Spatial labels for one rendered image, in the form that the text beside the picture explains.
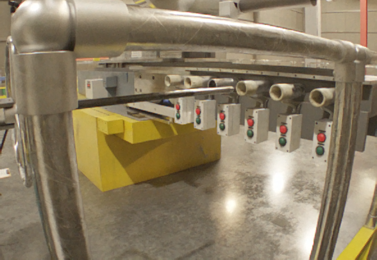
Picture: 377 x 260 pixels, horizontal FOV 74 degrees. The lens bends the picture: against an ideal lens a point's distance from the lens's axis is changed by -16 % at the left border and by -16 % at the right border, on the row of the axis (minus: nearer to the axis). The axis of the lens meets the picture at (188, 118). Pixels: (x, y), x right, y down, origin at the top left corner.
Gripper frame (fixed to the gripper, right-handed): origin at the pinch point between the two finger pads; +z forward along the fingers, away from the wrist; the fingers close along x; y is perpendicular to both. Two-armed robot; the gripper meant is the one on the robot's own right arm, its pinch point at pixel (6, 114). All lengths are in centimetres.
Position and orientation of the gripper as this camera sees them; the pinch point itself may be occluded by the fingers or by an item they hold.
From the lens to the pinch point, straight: 77.9
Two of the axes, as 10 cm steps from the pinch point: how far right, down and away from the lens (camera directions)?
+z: 7.7, -1.3, 6.2
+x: -2.4, 8.4, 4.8
